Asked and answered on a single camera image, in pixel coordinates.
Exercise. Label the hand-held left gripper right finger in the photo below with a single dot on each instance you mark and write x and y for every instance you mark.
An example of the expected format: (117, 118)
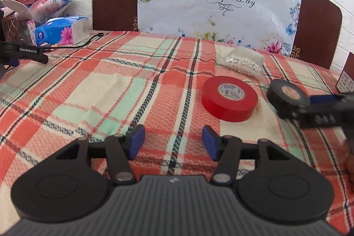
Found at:
(210, 143)

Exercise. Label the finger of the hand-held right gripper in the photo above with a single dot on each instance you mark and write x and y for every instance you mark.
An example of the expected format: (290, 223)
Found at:
(322, 99)
(307, 115)

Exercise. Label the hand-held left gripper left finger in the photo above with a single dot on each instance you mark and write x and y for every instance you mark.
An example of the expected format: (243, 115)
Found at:
(135, 142)

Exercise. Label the black tape roll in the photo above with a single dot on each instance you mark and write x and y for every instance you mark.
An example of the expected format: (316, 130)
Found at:
(276, 90)

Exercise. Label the person's right hand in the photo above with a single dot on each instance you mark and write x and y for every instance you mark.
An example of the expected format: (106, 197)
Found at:
(350, 169)

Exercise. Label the reddish brown cardboard box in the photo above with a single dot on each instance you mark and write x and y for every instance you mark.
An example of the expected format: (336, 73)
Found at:
(347, 74)

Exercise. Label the red tape roll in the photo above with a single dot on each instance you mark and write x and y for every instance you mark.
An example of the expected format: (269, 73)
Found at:
(229, 106)

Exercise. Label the clear bag of white beads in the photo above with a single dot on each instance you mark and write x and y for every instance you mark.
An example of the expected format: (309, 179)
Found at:
(243, 61)

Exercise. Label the floral plastic bag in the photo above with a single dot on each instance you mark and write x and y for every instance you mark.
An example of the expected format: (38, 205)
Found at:
(215, 17)

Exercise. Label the blue tissue pack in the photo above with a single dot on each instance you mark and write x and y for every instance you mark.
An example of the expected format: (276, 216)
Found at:
(58, 31)

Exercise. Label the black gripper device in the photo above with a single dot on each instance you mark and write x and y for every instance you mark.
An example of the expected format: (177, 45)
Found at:
(26, 52)

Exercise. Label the pink packet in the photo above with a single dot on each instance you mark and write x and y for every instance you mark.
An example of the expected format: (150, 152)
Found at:
(31, 30)

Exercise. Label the clear bag of pink packets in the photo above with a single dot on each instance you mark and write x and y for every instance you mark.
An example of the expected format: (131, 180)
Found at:
(48, 2)

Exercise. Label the white plush ear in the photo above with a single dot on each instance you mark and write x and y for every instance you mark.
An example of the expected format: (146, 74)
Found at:
(16, 7)

